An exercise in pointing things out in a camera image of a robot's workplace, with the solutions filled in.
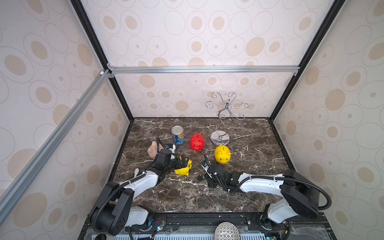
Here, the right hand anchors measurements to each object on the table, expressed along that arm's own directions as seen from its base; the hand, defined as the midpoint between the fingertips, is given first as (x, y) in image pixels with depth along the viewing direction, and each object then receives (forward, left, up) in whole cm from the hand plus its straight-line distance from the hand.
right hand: (213, 172), depth 88 cm
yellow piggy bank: (+9, -5, +6) cm, 12 cm away
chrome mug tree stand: (+27, -6, -1) cm, 28 cm away
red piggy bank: (+17, +10, +7) cm, 21 cm away
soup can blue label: (+23, +24, +9) cm, 34 cm away
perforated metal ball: (-29, -6, -2) cm, 30 cm away
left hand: (+5, +16, +6) cm, 17 cm away
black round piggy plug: (-3, +8, -2) cm, 9 cm away
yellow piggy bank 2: (-3, +17, +4) cm, 18 cm away
